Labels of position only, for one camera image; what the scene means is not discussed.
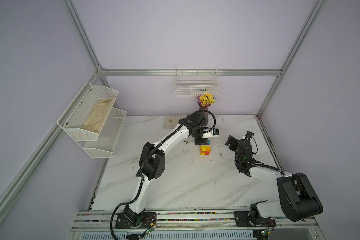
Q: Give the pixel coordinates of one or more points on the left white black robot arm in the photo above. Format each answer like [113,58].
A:
[153,162]

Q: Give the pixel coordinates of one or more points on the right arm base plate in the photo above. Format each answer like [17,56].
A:
[252,219]

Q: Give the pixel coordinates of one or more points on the lower white mesh shelf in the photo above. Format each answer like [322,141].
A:
[104,146]

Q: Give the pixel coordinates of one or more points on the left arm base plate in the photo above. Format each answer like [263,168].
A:
[144,221]

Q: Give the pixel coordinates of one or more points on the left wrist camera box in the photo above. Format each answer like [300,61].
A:
[213,133]

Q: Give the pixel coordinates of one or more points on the purple glass vase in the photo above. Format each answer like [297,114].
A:
[204,108]

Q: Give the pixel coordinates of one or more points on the white mesh shelf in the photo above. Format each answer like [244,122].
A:
[75,119]
[104,146]

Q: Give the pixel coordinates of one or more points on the upper white mesh shelf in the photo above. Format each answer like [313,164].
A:
[75,119]

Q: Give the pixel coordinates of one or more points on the beige cloth in shelf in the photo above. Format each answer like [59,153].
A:
[98,115]

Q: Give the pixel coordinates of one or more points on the aluminium front rail frame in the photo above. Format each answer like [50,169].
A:
[193,225]

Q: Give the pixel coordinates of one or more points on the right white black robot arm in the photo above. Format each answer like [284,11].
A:
[297,197]

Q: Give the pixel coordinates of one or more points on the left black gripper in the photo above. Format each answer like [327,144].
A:
[202,141]

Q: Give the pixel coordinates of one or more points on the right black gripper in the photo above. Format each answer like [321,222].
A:
[235,142]

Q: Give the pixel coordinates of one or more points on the yellow artificial flowers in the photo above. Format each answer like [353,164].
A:
[207,97]

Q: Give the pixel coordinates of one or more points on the white wire wall basket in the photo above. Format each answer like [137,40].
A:
[196,80]

